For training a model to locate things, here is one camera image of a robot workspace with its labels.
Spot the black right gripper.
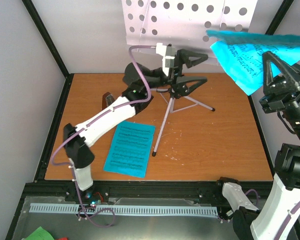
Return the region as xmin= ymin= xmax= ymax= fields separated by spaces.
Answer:
xmin=258 ymin=46 xmax=300 ymax=146

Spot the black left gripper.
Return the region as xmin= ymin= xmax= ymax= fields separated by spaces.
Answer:
xmin=143 ymin=48 xmax=209 ymax=97

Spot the white tripod music stand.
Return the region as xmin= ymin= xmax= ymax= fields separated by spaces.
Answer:
xmin=121 ymin=0 xmax=260 ymax=158

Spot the blue sheet music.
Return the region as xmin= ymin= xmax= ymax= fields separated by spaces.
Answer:
xmin=103 ymin=121 xmax=156 ymax=178
xmin=206 ymin=30 xmax=300 ymax=96

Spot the brown wooden metronome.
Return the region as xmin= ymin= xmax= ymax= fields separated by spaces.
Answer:
xmin=101 ymin=92 xmax=115 ymax=110

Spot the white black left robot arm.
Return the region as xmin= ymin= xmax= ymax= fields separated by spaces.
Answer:
xmin=63 ymin=46 xmax=208 ymax=202

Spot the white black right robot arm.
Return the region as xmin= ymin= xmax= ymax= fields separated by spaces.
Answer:
xmin=218 ymin=51 xmax=300 ymax=240

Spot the red paper piece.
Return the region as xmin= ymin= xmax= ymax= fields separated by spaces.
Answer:
xmin=56 ymin=237 xmax=69 ymax=240

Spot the green paper sheet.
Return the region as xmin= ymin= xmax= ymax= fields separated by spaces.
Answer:
xmin=23 ymin=226 xmax=54 ymax=240

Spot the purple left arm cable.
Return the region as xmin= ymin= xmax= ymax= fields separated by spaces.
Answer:
xmin=50 ymin=45 xmax=158 ymax=228

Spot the black aluminium frame post right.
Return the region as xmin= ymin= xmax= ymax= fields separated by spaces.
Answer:
xmin=265 ymin=0 xmax=294 ymax=36

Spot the black aluminium frame post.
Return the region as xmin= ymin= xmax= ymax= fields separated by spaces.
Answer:
xmin=265 ymin=0 xmax=294 ymax=36
xmin=22 ymin=0 xmax=70 ymax=78

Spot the black front mounting rail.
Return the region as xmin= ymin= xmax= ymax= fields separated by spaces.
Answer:
xmin=92 ymin=181 xmax=223 ymax=204

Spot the black aluminium frame post left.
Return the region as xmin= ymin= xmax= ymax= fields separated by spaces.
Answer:
xmin=22 ymin=0 xmax=70 ymax=78

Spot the light blue slotted cable duct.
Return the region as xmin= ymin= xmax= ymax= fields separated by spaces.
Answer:
xmin=28 ymin=203 xmax=218 ymax=218

